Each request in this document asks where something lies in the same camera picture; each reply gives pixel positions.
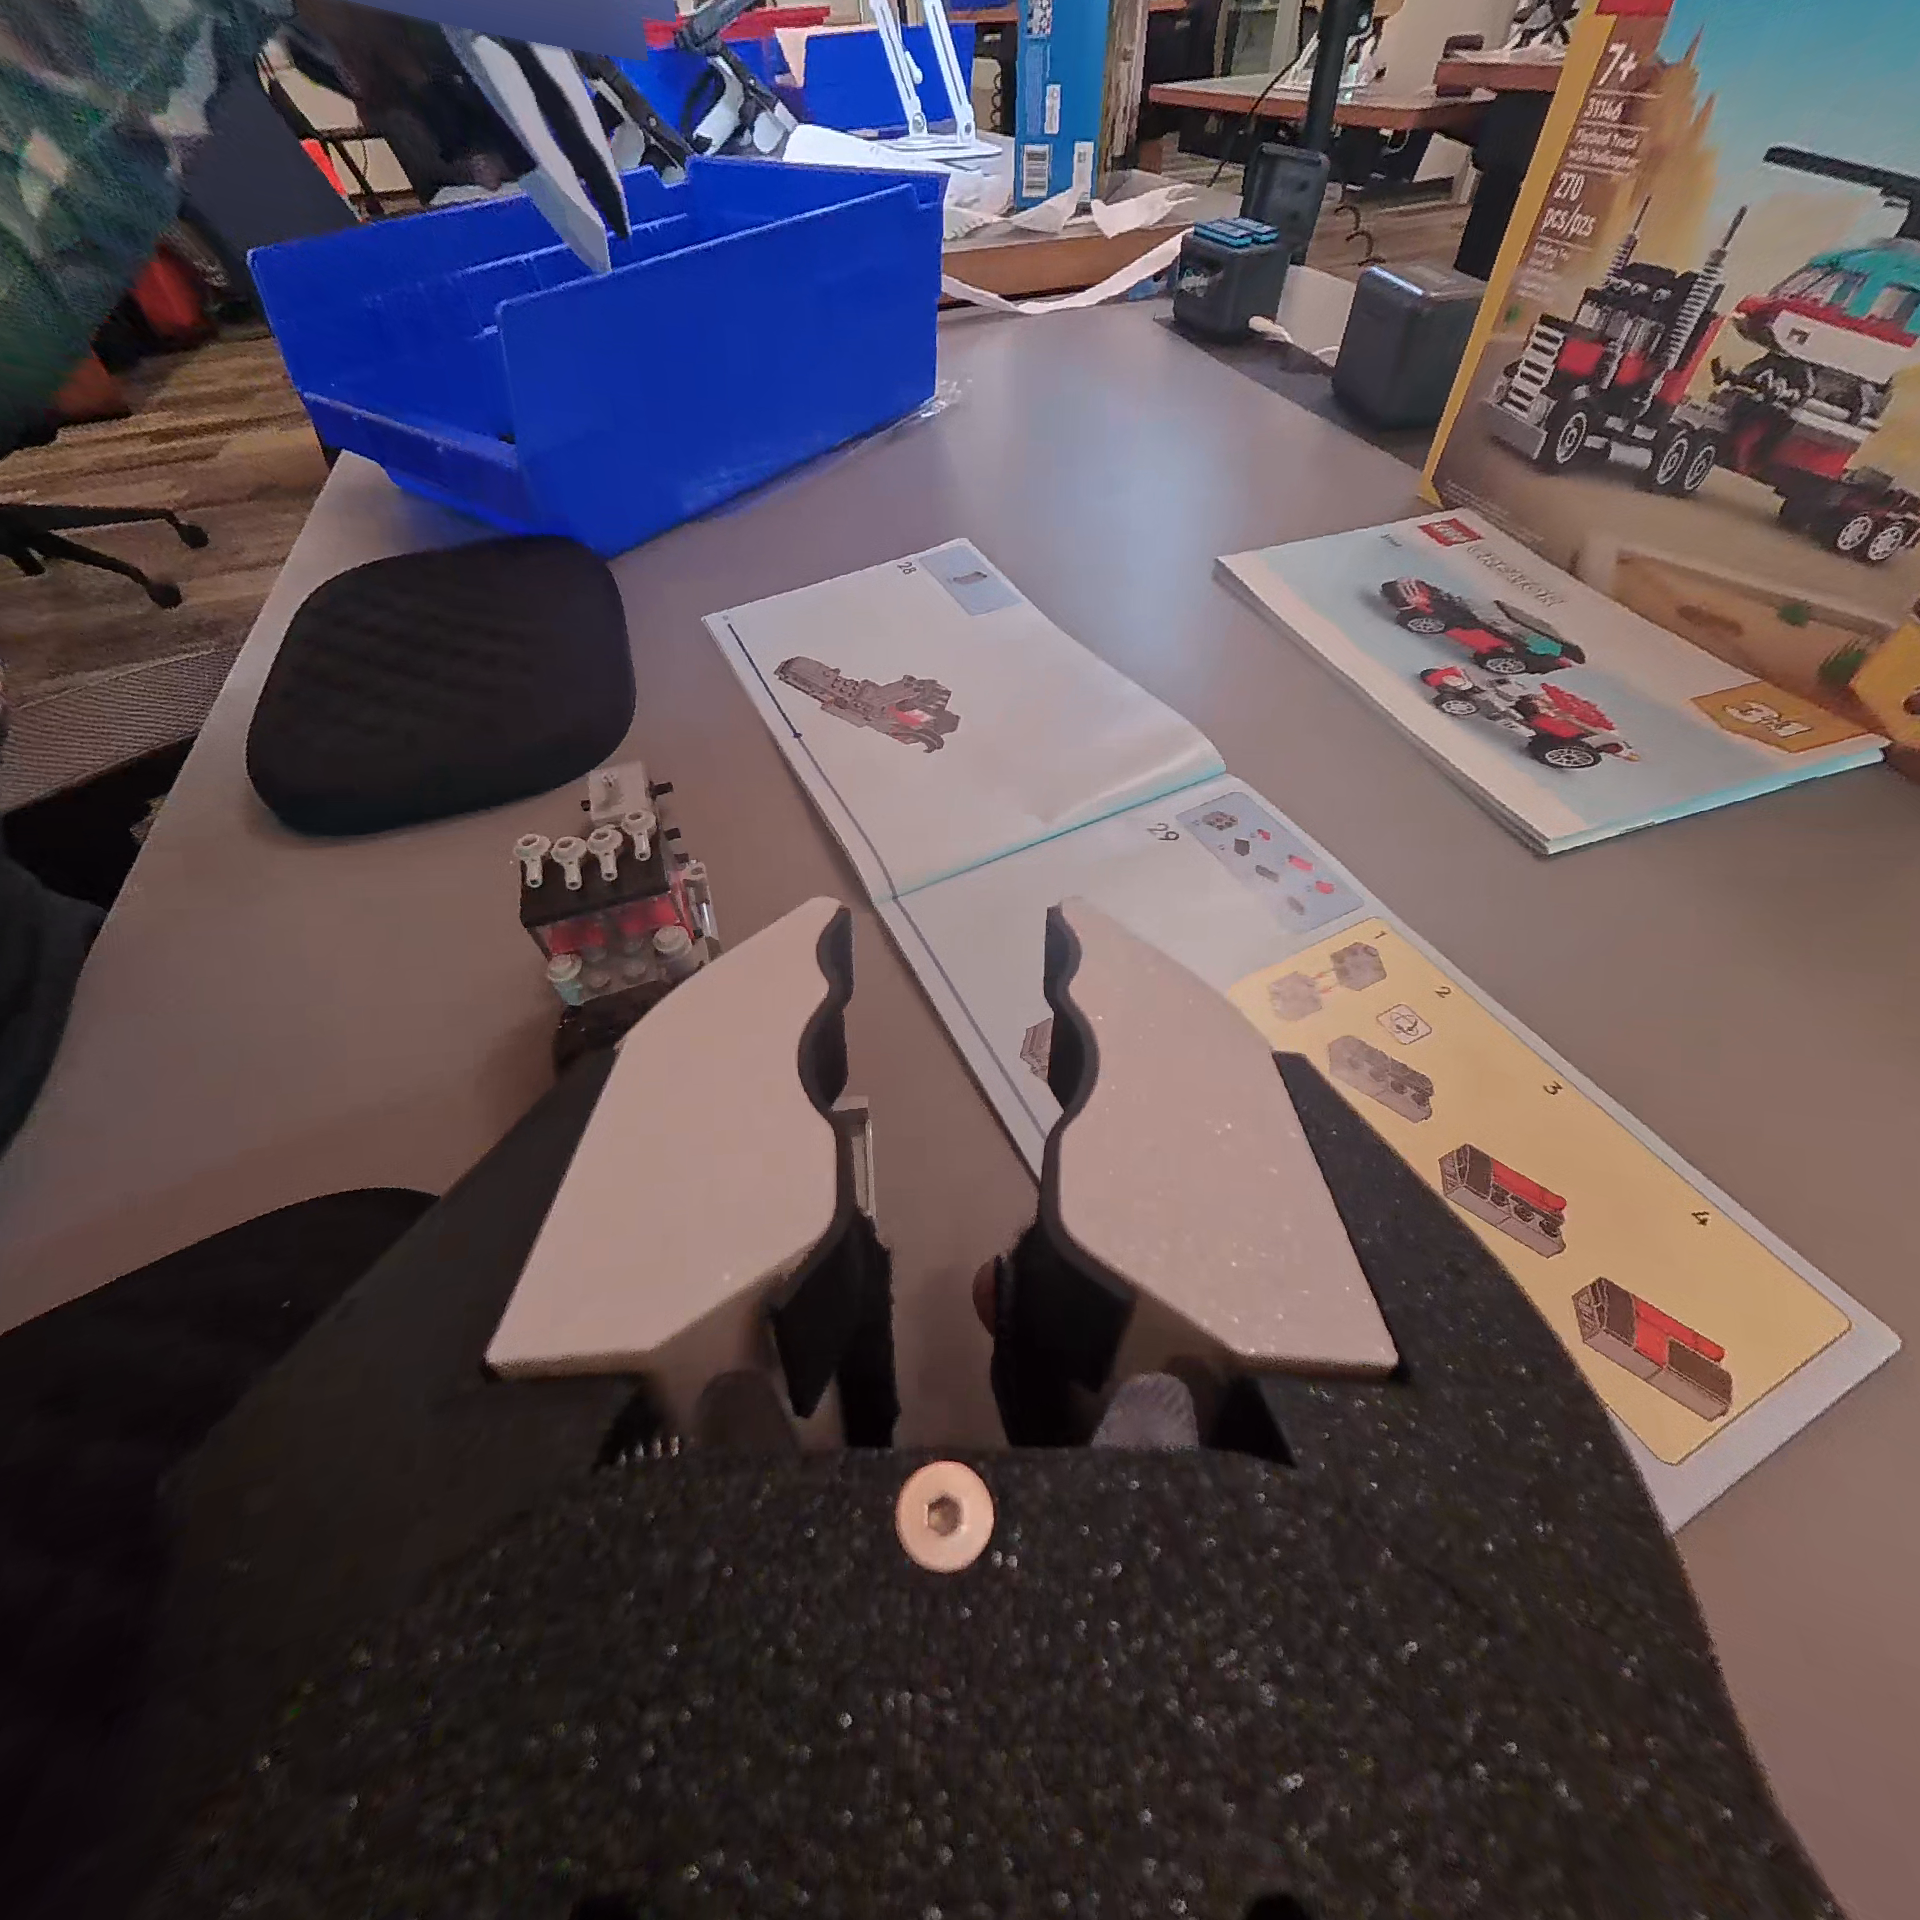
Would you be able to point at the step-page instruction booklet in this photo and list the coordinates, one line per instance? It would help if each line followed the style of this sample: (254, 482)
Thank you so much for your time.
(976, 705)

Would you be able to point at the large blue plastic bin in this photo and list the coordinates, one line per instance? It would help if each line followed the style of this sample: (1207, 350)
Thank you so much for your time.
(675, 391)

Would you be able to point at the crumpled white paper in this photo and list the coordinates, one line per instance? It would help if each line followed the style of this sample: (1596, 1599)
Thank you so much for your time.
(1051, 254)

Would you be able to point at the car-cover instruction booklet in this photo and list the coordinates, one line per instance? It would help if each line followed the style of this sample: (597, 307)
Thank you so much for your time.
(1620, 781)

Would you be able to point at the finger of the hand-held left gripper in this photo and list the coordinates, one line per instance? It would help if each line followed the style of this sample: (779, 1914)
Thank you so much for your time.
(549, 167)
(592, 135)

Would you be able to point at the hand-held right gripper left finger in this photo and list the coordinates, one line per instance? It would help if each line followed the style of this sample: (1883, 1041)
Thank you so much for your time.
(675, 1200)

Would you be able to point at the white desk stand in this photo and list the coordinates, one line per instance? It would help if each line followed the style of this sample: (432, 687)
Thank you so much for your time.
(929, 90)

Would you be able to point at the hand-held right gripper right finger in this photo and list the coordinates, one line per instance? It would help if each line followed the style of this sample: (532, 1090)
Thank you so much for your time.
(1214, 1200)

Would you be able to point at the toy brick truck model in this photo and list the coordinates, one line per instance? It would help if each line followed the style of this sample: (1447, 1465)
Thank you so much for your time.
(614, 938)

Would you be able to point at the black power adapters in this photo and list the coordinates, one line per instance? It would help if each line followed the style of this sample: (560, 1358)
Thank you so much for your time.
(1402, 343)

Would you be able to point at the small grey toy brick pin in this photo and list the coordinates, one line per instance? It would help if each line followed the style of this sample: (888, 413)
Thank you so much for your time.
(641, 821)
(566, 851)
(527, 858)
(605, 842)

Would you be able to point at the small blue plastic bin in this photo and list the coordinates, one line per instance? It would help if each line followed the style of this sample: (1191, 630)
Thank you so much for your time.
(855, 77)

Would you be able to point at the black battery charger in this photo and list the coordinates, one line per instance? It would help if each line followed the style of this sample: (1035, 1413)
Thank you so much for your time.
(1223, 278)

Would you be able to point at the brown office table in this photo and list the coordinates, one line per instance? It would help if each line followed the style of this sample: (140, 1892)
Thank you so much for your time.
(1322, 99)

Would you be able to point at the blue toy brick set box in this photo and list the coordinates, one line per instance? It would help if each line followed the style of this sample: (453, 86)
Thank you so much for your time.
(1058, 90)

